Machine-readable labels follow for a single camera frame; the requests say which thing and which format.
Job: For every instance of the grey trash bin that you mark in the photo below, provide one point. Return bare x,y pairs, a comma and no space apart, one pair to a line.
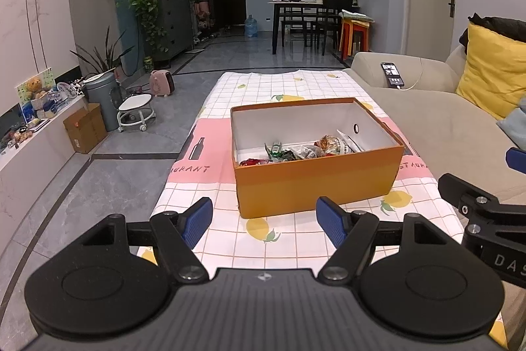
102,100

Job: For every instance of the small green can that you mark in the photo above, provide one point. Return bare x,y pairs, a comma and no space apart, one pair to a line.
147,64

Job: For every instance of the beige sofa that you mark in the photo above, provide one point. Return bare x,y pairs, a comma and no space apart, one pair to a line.
431,120

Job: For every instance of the dark blanket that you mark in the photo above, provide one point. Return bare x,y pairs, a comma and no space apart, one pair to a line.
501,26

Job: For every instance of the black smartphone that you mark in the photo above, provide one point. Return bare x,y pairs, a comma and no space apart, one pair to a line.
392,74

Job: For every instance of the checked lemon print tablecloth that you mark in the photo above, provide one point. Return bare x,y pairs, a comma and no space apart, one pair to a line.
222,207

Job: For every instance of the cluster of small trinkets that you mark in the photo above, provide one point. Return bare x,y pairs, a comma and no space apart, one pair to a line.
65,92

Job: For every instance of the yellow cushion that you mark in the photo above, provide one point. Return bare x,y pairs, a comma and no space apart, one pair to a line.
493,71

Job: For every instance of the dark dining chair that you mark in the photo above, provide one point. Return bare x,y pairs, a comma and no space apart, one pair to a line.
331,5
298,24

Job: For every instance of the long leaf potted plant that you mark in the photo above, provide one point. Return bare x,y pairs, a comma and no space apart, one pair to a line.
105,59

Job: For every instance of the white rolling stool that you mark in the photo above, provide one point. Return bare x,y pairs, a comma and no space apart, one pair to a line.
133,103

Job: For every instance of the shoe rack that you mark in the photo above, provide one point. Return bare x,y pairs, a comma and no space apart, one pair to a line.
203,11

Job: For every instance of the striped folded cloth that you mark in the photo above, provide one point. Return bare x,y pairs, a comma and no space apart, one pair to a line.
356,15

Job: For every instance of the stack of coloured stools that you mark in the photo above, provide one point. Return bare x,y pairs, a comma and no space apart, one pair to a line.
351,32

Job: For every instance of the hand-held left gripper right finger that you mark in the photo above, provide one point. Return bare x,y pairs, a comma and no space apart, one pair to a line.
331,219

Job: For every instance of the red yellow snack packet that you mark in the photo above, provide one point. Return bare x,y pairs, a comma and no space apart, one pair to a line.
331,145

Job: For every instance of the light blue cushion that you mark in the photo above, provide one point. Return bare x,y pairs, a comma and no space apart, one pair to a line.
515,125

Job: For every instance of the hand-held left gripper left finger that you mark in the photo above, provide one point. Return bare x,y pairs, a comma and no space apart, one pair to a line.
197,221

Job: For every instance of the brown cardboard box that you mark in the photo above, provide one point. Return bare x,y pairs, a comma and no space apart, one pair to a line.
84,131

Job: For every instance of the dark grey drawer cabinet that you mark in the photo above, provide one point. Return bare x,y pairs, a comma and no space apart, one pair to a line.
176,26

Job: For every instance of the white snack packet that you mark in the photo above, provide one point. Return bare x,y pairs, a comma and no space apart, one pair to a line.
349,141

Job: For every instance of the clear snack packet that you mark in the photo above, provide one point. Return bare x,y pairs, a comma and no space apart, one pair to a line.
306,152

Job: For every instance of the orange cardboard box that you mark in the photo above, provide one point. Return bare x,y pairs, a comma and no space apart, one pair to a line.
312,186

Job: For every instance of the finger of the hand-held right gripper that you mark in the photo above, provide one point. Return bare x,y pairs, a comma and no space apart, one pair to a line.
456,188
517,162

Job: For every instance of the blue water jug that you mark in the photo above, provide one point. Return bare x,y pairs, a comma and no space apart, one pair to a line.
251,26

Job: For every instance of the dining table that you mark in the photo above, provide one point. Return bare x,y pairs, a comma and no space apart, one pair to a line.
296,2

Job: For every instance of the black green snack packet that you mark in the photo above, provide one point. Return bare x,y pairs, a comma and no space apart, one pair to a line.
279,153

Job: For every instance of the teddy bear picture card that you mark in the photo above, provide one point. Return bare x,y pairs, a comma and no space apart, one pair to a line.
33,85

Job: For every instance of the trailing green pothos plant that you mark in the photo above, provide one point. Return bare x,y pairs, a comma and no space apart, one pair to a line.
146,5

